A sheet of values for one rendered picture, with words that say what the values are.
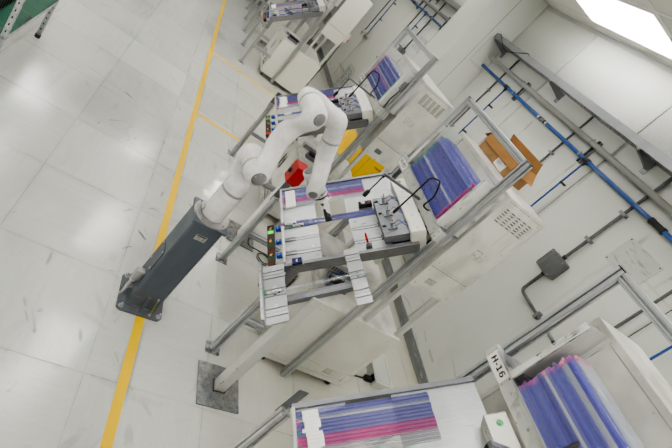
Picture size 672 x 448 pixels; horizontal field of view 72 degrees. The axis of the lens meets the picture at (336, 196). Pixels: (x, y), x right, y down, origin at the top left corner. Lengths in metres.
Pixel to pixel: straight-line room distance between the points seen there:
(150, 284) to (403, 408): 1.41
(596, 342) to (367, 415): 0.85
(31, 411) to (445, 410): 1.61
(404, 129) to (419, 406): 2.35
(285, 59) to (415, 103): 3.45
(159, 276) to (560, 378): 1.85
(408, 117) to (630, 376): 2.44
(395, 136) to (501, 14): 2.34
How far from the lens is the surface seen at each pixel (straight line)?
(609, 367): 1.95
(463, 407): 1.97
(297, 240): 2.58
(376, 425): 1.90
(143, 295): 2.69
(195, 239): 2.38
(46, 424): 2.34
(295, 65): 6.87
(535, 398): 1.82
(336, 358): 3.07
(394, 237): 2.45
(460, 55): 5.60
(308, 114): 1.99
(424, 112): 3.74
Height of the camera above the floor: 2.02
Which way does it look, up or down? 22 degrees down
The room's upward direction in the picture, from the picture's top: 45 degrees clockwise
